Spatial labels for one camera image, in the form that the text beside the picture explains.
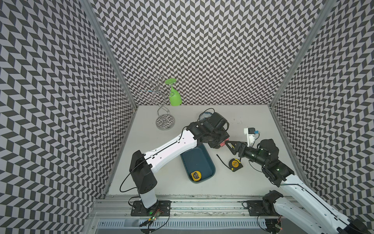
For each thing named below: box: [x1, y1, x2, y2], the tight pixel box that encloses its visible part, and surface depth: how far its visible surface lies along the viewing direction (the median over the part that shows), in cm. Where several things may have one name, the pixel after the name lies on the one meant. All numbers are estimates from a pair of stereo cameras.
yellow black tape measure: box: [215, 154, 244, 173], surface depth 86 cm
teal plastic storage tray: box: [180, 143, 217, 184], surface depth 88 cm
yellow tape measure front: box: [190, 170, 203, 182], surface depth 82 cm
